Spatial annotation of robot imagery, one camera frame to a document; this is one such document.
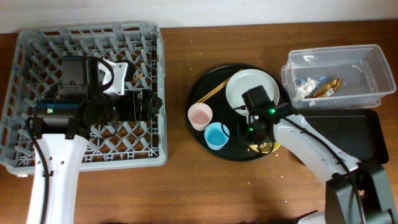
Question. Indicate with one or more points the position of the food scraps pile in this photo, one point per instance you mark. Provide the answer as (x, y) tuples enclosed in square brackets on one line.
[(263, 148)]

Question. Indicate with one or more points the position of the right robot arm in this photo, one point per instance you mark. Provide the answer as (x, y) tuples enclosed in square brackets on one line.
[(356, 192)]

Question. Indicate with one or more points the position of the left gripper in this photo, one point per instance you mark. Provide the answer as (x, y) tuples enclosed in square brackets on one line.
[(147, 112)]

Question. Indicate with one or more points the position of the blue wrapper in bin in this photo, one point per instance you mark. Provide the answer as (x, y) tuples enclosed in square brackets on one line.
[(311, 81)]

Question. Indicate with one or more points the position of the clear plastic waste bin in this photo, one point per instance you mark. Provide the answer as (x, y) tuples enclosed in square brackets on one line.
[(366, 74)]

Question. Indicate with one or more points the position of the round black serving tray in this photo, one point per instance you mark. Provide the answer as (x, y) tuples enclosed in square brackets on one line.
[(236, 123)]

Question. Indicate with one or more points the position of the yellow bowl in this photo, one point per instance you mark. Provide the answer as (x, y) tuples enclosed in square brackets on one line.
[(276, 145)]

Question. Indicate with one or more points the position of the grey plastic dishwasher rack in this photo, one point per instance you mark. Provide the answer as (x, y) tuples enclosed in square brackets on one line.
[(36, 67)]

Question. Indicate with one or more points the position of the wooden chopstick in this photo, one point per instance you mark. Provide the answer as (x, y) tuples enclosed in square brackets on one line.
[(214, 91), (211, 80)]

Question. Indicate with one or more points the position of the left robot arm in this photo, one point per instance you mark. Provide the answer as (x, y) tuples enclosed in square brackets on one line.
[(60, 131)]

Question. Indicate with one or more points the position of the lower wooden chopstick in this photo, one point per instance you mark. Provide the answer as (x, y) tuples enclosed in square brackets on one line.
[(214, 91)]

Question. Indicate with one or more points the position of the grey round plate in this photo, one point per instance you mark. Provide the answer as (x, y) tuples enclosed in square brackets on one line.
[(247, 79)]

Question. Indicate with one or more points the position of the upper wooden chopstick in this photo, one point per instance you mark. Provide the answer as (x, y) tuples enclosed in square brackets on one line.
[(211, 80)]

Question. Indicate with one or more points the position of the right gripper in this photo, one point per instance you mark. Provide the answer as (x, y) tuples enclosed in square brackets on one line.
[(265, 139)]

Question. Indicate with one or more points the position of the blue plastic cup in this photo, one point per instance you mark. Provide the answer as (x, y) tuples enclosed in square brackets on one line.
[(216, 136)]

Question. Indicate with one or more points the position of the gold snack wrapper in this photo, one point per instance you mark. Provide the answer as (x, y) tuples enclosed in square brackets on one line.
[(327, 89)]

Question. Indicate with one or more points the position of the pink plastic cup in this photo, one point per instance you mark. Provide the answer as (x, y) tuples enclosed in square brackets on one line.
[(200, 115)]

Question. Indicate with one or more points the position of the black rectangular tray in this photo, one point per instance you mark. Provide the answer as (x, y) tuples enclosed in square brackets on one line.
[(357, 132)]

